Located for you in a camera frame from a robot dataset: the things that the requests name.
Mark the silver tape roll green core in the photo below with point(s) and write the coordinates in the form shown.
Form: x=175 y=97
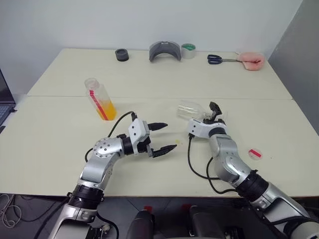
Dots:
x=188 y=53

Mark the small red tag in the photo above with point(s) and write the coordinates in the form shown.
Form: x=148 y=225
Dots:
x=148 y=208

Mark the dark rounded shape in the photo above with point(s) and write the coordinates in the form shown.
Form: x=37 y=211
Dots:
x=204 y=224
x=140 y=224

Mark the grey curved visor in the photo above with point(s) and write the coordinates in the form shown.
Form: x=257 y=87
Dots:
x=154 y=52

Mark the white red-striped bottle cap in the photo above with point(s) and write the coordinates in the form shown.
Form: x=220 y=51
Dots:
x=254 y=153

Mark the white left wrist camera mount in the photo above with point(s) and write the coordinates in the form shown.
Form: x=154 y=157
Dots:
x=137 y=129

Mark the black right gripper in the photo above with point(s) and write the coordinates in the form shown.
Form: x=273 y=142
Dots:
x=215 y=120

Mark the black round container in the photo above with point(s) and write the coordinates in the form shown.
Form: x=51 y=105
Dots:
x=122 y=55

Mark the pink cloth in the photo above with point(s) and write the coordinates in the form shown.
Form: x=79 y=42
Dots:
x=250 y=61

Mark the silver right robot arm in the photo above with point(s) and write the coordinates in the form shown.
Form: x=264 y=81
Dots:
x=231 y=161

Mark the clear wine glass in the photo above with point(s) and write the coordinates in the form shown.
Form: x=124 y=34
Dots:
x=187 y=112

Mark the dark laptop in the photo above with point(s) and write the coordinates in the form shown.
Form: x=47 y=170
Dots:
x=3 y=99

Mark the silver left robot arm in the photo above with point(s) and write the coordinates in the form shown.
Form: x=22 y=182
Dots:
x=104 y=149

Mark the grey partition panel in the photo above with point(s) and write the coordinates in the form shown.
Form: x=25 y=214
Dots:
x=299 y=62

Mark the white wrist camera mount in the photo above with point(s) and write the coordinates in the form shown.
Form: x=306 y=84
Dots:
x=137 y=129
x=197 y=128

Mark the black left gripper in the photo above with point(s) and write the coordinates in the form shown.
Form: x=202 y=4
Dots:
x=145 y=147

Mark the bottle with orange juice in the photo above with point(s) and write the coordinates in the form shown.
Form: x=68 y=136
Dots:
x=107 y=110

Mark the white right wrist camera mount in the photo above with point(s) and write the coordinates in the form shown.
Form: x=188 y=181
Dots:
x=197 y=128

